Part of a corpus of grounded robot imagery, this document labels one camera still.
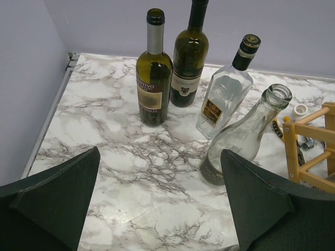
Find green bottle Primitivo label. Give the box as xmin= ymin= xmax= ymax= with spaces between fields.
xmin=136 ymin=8 xmax=173 ymax=127

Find wooden wine rack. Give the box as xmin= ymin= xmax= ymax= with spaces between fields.
xmin=283 ymin=102 xmax=334 ymax=193

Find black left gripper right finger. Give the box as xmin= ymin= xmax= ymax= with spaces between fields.
xmin=220 ymin=150 xmax=334 ymax=250

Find silver metal clamp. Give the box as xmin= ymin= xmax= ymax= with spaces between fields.
xmin=301 ymin=137 xmax=315 ymax=151

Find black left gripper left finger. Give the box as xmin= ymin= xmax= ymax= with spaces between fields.
xmin=1 ymin=147 xmax=101 ymax=250

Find dark green bottle Masini label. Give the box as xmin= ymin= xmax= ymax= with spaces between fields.
xmin=170 ymin=0 xmax=209 ymax=107

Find yellow handled pliers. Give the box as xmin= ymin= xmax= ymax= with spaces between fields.
xmin=272 ymin=117 xmax=306 ymax=167

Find round clear glass bottle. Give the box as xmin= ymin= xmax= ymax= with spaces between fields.
xmin=199 ymin=84 xmax=292 ymax=186

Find square clear liquor bottle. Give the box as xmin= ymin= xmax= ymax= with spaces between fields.
xmin=196 ymin=34 xmax=261 ymax=139

